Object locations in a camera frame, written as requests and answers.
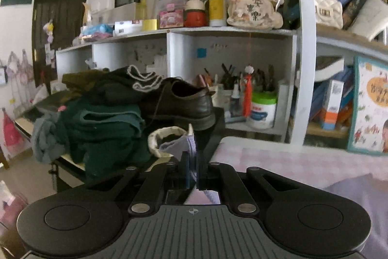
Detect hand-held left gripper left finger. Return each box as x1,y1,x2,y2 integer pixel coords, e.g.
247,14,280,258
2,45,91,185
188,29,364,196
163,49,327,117
86,151,196,216

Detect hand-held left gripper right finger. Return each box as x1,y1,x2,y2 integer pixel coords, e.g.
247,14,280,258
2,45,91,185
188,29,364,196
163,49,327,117
196,150,306,216

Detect lavender and beige garment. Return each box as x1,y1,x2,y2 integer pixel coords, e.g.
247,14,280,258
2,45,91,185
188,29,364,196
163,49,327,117
158,125,388,259

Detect black table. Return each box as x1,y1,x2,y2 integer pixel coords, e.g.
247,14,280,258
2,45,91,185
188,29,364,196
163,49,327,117
15,89,226,190

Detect black leather shoe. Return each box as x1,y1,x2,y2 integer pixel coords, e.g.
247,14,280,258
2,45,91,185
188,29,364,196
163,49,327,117
139,78,216,130

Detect pink checked bed sheet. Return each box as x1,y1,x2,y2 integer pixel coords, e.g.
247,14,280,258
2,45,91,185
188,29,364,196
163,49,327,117
209,136,388,259

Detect small spray bottle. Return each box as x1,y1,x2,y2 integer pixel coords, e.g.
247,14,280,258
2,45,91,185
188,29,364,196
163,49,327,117
229,84,241,118

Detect white tub with green lid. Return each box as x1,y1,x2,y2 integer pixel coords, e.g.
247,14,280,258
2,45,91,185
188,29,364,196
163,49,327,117
246,91,278,130

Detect red tassel ornament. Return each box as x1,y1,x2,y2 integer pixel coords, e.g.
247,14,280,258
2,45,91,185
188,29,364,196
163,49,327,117
241,65,253,117

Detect bunch of pens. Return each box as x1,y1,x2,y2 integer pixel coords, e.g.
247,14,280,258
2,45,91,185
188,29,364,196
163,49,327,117
195,63,276,96

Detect black garment with knit trim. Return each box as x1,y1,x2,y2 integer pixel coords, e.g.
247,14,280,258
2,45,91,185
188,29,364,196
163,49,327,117
88,65,166,105

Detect blue books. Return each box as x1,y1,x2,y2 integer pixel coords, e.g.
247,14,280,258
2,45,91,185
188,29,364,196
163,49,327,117
306,65,355,132

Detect olive cloth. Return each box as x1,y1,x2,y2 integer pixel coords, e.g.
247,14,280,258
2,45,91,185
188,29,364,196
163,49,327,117
62,69,110,92

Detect white shelf unit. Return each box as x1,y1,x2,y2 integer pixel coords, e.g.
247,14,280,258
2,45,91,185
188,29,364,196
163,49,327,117
55,0,388,152

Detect grey-blue cloth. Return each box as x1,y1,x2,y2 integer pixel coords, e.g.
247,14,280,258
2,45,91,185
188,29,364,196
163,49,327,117
30,112,69,164

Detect white and orange box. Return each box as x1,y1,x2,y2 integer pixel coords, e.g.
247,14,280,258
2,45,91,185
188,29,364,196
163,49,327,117
321,80,344,130

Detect yellow box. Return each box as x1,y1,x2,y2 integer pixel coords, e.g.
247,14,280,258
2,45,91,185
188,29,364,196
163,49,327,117
142,19,158,32

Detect pink box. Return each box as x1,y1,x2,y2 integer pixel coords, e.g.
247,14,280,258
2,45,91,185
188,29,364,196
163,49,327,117
158,2,185,28

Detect white labelled box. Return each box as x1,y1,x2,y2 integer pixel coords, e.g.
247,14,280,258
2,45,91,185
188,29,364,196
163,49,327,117
114,20,143,36

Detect red doll bottle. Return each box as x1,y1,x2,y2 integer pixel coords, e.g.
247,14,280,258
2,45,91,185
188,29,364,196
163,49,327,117
183,0,210,27

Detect white yellow canister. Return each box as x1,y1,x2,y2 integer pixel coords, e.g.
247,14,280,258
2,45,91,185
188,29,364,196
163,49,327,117
209,0,228,26

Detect blue plastic bag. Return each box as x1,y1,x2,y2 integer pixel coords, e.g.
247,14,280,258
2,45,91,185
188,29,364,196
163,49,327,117
80,23,115,39

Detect pink hanging cloth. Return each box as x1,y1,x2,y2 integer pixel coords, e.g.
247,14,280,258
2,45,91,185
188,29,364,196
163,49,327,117
1,109,26,156

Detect children's picture book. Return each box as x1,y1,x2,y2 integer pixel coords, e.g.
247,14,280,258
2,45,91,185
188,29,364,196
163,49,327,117
347,56,388,155

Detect white quilted handbag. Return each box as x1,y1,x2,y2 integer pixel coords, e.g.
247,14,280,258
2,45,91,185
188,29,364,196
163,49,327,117
314,0,344,29

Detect dark door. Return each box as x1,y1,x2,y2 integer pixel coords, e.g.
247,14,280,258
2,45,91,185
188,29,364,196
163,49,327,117
32,0,94,88

